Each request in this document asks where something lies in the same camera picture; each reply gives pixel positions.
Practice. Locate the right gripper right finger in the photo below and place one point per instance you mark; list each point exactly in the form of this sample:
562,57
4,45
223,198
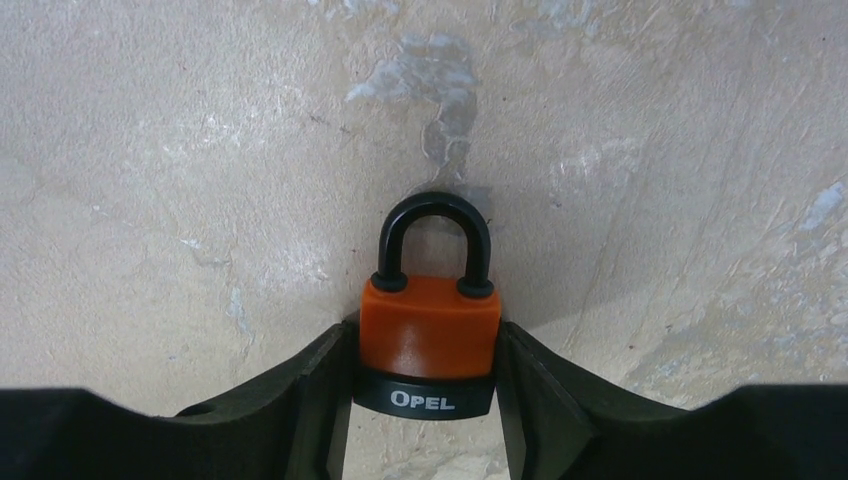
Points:
561,421

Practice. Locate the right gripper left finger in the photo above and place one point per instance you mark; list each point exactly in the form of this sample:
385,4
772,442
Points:
290,422

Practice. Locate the orange black padlock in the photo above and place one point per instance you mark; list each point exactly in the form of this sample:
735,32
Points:
426,344

